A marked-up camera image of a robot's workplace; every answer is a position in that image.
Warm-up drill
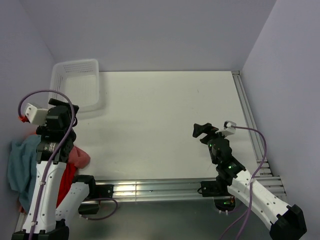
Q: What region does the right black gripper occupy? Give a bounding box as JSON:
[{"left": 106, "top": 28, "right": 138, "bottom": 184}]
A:
[{"left": 192, "top": 122, "right": 229, "bottom": 164}]

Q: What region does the red t shirt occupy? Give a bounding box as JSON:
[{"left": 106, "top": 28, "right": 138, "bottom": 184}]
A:
[{"left": 56, "top": 163, "right": 78, "bottom": 207}]

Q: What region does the blue grey t shirt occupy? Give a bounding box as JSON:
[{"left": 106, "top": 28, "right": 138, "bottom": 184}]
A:
[{"left": 7, "top": 134, "right": 41, "bottom": 212}]

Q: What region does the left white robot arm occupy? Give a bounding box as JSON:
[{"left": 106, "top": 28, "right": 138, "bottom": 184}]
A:
[{"left": 11, "top": 98, "right": 98, "bottom": 240}]

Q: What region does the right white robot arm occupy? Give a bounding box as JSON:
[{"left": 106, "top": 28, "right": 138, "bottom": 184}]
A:
[{"left": 192, "top": 121, "right": 307, "bottom": 240}]

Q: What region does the white plastic perforated basket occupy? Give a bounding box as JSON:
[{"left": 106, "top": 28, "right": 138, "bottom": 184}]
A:
[{"left": 50, "top": 59, "right": 100, "bottom": 113}]

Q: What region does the pink t shirt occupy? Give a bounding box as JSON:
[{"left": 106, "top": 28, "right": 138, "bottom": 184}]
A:
[{"left": 68, "top": 146, "right": 91, "bottom": 169}]

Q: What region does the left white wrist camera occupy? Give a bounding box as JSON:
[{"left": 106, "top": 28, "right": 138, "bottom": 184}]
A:
[{"left": 24, "top": 103, "right": 48, "bottom": 126}]

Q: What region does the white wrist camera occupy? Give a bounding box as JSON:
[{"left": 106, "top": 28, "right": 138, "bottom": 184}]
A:
[
  {"left": 215, "top": 121, "right": 237, "bottom": 137},
  {"left": 24, "top": 103, "right": 48, "bottom": 126}
]

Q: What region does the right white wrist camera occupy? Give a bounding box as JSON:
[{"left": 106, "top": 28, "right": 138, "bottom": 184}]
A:
[{"left": 215, "top": 121, "right": 237, "bottom": 137}]

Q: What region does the aluminium front rail frame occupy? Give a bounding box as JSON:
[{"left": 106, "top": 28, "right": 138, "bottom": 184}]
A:
[{"left": 12, "top": 176, "right": 287, "bottom": 240}]

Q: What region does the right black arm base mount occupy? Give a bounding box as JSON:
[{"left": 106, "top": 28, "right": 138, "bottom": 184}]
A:
[{"left": 197, "top": 180, "right": 236, "bottom": 211}]

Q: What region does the aluminium right side rail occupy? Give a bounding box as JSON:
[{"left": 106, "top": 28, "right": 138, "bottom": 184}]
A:
[{"left": 231, "top": 71, "right": 273, "bottom": 177}]

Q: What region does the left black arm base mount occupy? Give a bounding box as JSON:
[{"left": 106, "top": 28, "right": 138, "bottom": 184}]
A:
[{"left": 78, "top": 184, "right": 114, "bottom": 216}]

